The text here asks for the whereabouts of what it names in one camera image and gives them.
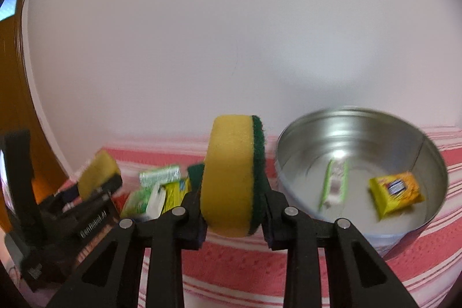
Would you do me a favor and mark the green tissue pack large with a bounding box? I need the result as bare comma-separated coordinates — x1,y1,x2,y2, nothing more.
120,186,166,222

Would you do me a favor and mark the red white striped cloth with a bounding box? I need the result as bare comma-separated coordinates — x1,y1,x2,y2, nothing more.
14,126,462,308

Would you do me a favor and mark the green white tissue pack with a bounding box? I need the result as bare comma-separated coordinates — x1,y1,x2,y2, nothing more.
319,158,349,210

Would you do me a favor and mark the yellow orange snack packet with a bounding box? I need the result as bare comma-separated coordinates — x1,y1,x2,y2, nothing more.
369,171,425,220

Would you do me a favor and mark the round metal cookie tin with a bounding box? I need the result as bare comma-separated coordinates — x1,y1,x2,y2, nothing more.
275,107,449,259

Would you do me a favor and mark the silver green foil packet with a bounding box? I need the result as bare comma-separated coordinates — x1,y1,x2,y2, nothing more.
139,165,182,188

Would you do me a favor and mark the yellow snack bag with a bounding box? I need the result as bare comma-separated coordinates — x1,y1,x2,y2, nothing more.
162,178,191,213

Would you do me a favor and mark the yellow green sponge on cloth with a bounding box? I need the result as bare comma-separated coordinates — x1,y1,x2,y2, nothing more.
187,163,204,191

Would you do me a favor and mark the yellow sponge green scourer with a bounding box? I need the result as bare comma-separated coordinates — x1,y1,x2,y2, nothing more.
200,115,270,238

